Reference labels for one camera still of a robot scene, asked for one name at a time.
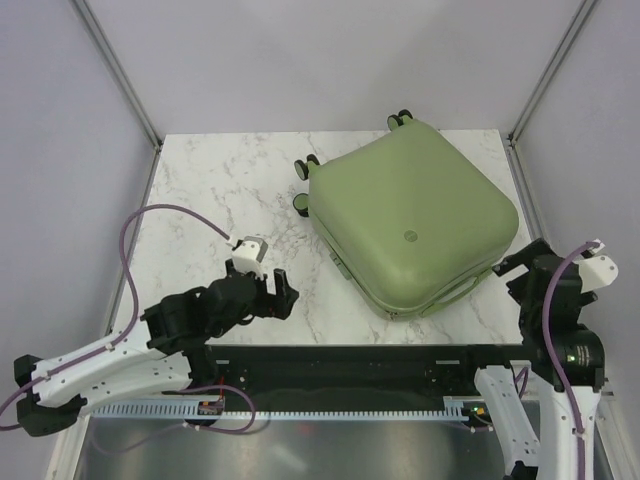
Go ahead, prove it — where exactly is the green hard-shell suitcase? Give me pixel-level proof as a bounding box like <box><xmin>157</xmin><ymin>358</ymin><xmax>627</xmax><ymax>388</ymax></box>
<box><xmin>292</xmin><ymin>110</ymin><xmax>519</xmax><ymax>320</ymax></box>

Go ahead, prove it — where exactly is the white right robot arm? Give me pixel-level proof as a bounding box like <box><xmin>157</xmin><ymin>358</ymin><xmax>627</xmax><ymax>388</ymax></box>
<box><xmin>457</xmin><ymin>239</ymin><xmax>618</xmax><ymax>479</ymax></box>

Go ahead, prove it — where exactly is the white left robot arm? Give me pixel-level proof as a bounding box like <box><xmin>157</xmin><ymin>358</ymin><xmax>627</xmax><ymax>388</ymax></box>
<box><xmin>14</xmin><ymin>267</ymin><xmax>299</xmax><ymax>437</ymax></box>

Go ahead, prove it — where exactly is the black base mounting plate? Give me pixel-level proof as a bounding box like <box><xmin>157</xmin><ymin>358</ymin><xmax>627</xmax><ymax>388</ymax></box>
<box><xmin>186</xmin><ymin>344</ymin><xmax>526</xmax><ymax>409</ymax></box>

